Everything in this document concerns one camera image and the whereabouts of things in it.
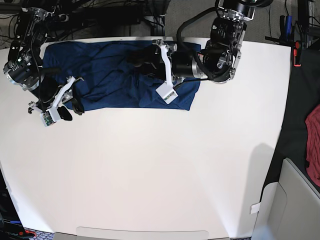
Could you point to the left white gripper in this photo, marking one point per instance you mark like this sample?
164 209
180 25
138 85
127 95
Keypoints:
158 62

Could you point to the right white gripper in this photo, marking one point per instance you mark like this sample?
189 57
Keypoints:
65 94

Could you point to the blue long-sleeve T-shirt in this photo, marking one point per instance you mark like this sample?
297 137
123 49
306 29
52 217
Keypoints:
109 81

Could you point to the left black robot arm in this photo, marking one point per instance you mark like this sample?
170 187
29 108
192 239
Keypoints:
218 60

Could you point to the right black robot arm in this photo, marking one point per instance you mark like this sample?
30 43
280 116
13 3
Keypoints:
24 66

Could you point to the orange clamp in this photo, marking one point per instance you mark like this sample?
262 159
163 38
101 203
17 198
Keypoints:
297 54

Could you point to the red cloth pile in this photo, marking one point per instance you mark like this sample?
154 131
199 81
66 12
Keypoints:
312 123

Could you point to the beige plastic bin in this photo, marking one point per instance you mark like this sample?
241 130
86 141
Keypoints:
289 208

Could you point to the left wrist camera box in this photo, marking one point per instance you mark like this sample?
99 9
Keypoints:
167 93

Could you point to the blue handled tool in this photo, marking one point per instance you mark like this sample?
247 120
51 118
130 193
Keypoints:
288 27

